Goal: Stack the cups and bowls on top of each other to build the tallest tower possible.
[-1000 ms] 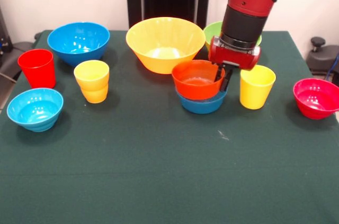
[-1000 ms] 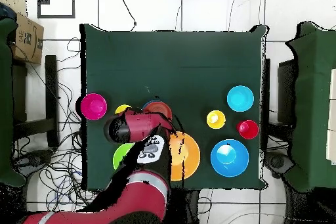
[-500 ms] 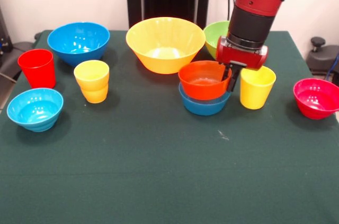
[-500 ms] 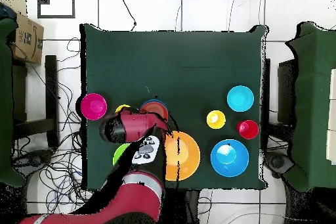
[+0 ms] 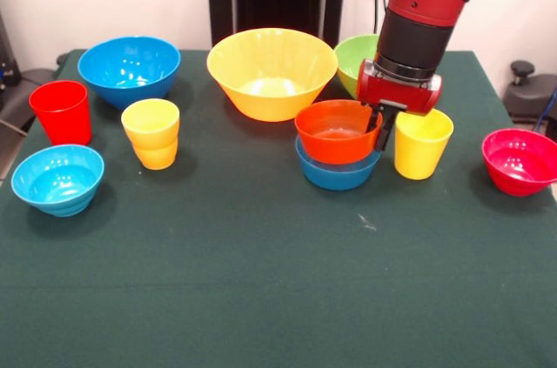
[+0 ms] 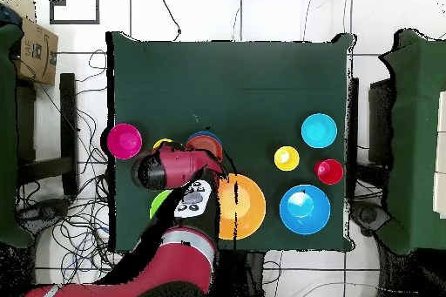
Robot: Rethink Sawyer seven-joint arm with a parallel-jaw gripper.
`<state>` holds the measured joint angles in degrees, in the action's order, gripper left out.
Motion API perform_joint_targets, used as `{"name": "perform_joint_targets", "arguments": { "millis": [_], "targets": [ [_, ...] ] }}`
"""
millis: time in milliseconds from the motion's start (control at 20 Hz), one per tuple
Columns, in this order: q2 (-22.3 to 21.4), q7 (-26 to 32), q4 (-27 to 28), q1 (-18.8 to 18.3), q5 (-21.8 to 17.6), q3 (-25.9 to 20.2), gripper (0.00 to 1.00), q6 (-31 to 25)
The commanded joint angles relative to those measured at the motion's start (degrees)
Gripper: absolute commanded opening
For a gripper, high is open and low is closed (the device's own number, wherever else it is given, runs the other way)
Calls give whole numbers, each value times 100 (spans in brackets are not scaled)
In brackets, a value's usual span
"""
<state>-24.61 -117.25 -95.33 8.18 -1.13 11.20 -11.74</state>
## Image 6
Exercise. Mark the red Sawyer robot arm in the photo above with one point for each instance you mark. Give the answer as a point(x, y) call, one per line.
point(174, 269)

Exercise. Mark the large blue bowl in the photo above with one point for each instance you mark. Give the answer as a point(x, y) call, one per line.
point(305, 209)

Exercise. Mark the small light blue bowl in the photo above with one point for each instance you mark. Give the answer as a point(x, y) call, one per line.
point(319, 130)

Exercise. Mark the red cup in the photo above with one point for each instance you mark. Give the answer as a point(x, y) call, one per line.
point(329, 171)

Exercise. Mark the small magenta bowl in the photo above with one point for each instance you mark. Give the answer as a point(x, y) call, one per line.
point(124, 141)

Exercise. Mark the large green bowl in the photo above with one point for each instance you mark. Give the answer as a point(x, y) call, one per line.
point(158, 203)

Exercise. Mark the green cloth-covered table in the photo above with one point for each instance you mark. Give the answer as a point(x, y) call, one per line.
point(7, 136)
point(414, 136)

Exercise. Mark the small orange-red bowl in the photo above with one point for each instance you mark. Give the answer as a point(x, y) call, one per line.
point(205, 143)

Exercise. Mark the cardboard box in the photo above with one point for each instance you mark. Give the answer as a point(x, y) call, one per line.
point(36, 53)

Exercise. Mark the white box stack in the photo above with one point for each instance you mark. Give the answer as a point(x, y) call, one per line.
point(440, 154)

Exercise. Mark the black metal stand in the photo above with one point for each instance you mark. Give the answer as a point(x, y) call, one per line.
point(68, 119)

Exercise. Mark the black square frame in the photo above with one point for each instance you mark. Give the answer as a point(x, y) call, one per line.
point(75, 22)

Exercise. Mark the yellow cup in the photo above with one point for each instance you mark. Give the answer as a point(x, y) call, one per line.
point(286, 158)
point(162, 142)

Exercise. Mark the large orange-yellow bowl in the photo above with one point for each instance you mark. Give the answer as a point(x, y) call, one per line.
point(249, 206)

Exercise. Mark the dark green tablecloth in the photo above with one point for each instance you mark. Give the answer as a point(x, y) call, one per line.
point(226, 84)

